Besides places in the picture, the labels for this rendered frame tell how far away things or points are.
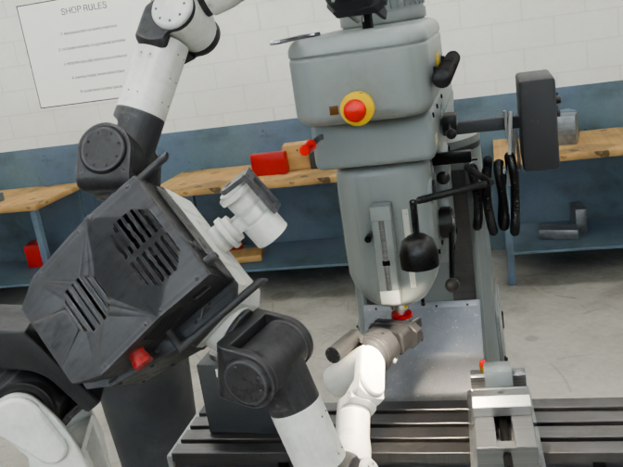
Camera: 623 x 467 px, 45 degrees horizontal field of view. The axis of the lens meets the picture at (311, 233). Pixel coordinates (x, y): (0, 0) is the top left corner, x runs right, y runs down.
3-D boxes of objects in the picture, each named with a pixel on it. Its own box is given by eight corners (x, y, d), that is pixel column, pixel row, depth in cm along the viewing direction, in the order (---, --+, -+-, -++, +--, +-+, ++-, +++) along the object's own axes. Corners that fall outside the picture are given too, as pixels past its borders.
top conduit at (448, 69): (452, 87, 133) (451, 67, 132) (428, 90, 134) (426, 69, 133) (461, 64, 175) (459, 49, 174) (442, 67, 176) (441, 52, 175)
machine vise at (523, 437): (547, 476, 151) (544, 428, 148) (471, 478, 154) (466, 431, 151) (529, 391, 184) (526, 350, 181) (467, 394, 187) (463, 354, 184)
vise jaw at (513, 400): (532, 415, 161) (531, 398, 159) (473, 417, 163) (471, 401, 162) (529, 401, 166) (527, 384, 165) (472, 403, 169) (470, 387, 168)
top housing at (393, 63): (433, 116, 133) (424, 22, 128) (291, 132, 139) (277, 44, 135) (446, 85, 176) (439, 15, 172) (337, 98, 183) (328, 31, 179)
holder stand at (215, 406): (293, 435, 180) (280, 359, 175) (209, 433, 187) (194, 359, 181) (307, 409, 191) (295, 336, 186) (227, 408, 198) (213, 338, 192)
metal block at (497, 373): (514, 396, 166) (512, 371, 165) (486, 397, 168) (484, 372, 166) (512, 384, 171) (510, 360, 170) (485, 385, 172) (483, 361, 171)
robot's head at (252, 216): (249, 260, 130) (288, 228, 129) (210, 218, 127) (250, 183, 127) (247, 250, 136) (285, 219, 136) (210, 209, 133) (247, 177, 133)
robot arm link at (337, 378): (400, 362, 155) (375, 387, 146) (364, 382, 161) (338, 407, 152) (369, 317, 156) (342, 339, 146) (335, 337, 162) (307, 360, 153)
